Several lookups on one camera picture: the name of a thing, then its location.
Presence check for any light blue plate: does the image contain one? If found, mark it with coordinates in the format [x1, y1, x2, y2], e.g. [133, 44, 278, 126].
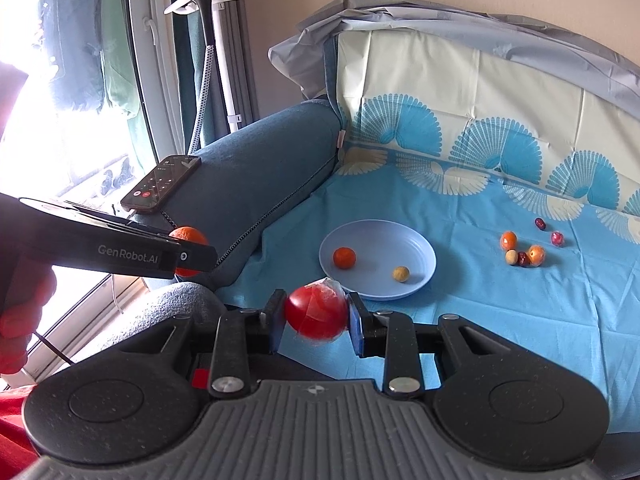
[319, 219, 437, 301]

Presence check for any left hand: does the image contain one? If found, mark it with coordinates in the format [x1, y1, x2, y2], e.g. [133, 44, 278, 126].
[1, 259, 56, 374]

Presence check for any black smartphone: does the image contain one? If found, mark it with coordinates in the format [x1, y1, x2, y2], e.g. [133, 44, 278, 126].
[120, 154, 202, 214]

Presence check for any garment steamer stand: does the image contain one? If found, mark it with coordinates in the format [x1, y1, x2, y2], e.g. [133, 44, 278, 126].
[164, 0, 240, 155]

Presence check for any yellow-brown round fruit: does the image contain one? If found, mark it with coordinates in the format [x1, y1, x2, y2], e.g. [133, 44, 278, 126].
[392, 266, 410, 283]

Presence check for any grey crumpled sheet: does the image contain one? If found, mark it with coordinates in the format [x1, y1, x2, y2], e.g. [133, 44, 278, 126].
[268, 0, 639, 118]

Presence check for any pink red fruit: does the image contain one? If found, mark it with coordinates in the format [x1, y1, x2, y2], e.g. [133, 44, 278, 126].
[284, 278, 348, 341]

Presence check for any beige small fruit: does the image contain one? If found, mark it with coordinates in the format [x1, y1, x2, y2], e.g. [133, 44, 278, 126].
[504, 249, 518, 266]

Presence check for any blue sofa armrest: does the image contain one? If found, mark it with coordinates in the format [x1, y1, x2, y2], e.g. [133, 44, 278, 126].
[132, 99, 342, 290]

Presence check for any dark red small fruit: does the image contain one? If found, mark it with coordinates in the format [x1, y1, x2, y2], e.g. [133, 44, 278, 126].
[518, 252, 530, 266]

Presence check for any orange small fruit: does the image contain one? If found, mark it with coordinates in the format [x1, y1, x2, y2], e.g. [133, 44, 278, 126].
[499, 231, 518, 252]
[332, 247, 357, 270]
[526, 245, 546, 266]

